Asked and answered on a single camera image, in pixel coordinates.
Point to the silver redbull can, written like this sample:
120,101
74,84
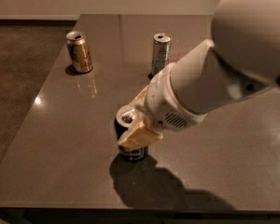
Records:
161,51

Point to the dark blue pepsi can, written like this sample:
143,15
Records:
127,127

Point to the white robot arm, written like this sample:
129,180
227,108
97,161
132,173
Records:
240,60

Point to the gold soda can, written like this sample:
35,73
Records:
79,52

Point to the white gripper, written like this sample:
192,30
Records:
162,104

